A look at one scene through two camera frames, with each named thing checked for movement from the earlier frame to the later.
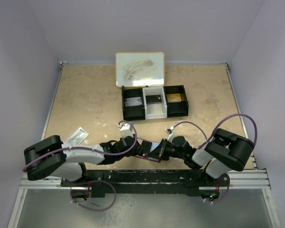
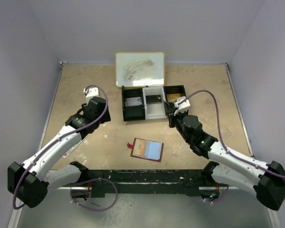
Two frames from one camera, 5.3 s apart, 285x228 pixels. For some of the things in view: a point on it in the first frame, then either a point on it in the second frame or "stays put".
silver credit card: (135, 101) stays put
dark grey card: (153, 99) stays put
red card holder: (149, 150) stays put
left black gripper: (135, 151) to (105, 118)
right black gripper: (163, 146) to (172, 118)
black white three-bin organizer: (154, 102) stays put
